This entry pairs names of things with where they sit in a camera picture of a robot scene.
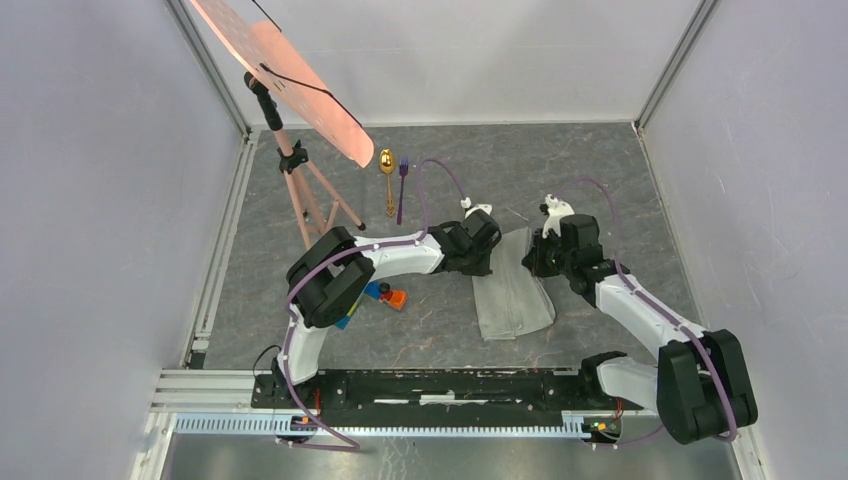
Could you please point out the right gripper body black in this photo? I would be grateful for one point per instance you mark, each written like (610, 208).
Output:
(555, 260)

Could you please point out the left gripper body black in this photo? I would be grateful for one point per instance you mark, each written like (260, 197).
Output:
(478, 261)

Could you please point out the grey cloth napkin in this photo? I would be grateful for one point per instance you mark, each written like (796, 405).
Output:
(510, 301)

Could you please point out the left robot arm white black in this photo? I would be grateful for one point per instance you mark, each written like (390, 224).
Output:
(327, 281)

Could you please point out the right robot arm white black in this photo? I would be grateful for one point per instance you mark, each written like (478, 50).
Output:
(662, 344)

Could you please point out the colourful toy block pile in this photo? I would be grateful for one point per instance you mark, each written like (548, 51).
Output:
(379, 291)

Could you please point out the purple fork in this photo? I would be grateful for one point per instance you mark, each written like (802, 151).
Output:
(403, 173)

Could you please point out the gold spoon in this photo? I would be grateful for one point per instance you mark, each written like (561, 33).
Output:
(388, 165)

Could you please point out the pink perforated music stand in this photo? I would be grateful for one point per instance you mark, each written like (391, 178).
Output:
(276, 73)

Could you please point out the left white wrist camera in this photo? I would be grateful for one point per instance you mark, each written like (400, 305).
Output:
(472, 209)

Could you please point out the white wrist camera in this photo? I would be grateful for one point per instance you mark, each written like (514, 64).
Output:
(472, 209)
(555, 210)

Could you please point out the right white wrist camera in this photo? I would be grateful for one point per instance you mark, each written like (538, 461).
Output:
(555, 210)

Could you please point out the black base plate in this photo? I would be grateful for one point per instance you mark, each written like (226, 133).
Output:
(438, 398)

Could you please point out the aluminium frame rail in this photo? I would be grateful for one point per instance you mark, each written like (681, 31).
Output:
(219, 403)

